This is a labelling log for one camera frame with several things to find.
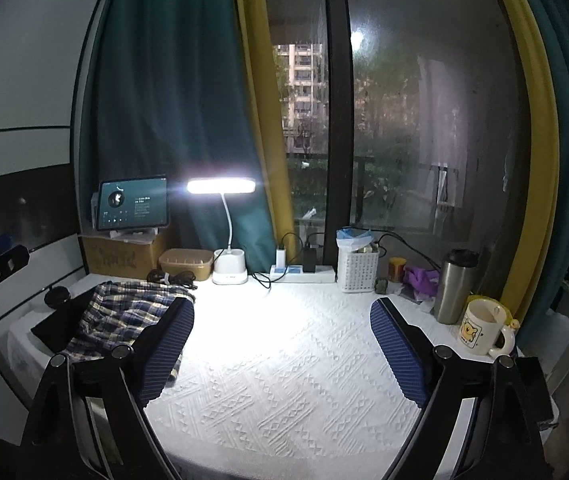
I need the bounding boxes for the white power strip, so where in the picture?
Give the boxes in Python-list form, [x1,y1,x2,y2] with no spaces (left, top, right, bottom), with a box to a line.
[268,264,337,284]

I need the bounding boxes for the white desk lamp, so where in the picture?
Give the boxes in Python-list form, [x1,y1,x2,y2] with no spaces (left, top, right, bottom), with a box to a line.
[187,177,255,285]

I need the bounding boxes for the white charger plug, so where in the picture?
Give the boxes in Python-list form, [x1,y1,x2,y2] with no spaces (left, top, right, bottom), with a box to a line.
[275,248,287,271]

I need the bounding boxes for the teal curtain left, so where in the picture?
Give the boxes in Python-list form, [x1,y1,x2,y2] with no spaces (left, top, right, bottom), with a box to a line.
[76,0,276,272]

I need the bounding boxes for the tan oval lidded container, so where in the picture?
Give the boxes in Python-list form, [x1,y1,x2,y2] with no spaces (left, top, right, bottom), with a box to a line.
[158,248,214,281]

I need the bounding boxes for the stainless steel tumbler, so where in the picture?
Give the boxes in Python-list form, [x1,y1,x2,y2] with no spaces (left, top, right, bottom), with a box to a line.
[433,248,480,325]

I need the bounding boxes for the purple plastic bag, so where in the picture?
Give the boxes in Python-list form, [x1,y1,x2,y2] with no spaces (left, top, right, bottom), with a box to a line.
[403,266,440,298]

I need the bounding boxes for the black folded garment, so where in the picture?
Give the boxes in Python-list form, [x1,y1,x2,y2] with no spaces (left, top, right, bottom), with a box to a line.
[30,288,94,353]

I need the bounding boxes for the small orange jar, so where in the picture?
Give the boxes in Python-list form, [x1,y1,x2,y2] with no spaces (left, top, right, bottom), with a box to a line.
[388,257,407,283]

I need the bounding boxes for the white perforated basket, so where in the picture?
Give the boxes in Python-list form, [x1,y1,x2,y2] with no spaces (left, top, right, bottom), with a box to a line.
[337,238,379,292]

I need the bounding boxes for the coiled black cable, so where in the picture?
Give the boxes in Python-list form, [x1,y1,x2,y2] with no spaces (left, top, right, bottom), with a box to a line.
[145,268,199,291]

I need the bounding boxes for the brown cardboard box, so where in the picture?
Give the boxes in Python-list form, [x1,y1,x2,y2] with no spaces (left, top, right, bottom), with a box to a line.
[80,232,167,280]

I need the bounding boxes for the yellow teal curtain right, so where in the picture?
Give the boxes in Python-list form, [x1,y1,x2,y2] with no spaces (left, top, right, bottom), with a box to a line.
[501,0,569,346]

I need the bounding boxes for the white cartoon mug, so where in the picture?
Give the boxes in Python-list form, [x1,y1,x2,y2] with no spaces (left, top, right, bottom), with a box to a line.
[457,296,517,359]

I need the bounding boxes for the white textured table cloth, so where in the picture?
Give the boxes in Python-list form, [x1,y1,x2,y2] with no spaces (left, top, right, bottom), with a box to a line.
[0,271,561,480]

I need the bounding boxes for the black power adapter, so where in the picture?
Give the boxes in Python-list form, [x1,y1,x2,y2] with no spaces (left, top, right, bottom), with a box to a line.
[303,245,317,273]

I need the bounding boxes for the blue yellow plaid pants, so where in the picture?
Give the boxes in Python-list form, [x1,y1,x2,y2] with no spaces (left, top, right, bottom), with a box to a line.
[62,281,194,361]

